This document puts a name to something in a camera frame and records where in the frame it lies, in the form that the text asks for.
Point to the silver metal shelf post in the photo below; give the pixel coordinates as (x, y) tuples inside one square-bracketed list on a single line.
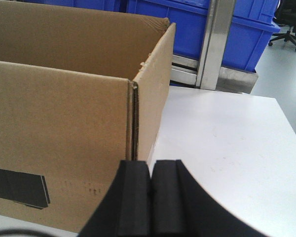
[(220, 13)]

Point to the brown cardboard box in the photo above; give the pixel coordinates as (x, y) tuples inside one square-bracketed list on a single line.
[(80, 90)]

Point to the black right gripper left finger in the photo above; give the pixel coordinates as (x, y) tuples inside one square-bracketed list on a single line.
[(125, 209)]

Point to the silver metal shelf beam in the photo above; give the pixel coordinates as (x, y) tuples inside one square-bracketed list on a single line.
[(184, 73)]

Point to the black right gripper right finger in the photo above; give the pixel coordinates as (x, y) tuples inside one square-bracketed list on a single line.
[(182, 208)]

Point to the black office chair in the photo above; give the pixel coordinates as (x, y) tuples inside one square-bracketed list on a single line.
[(285, 15)]

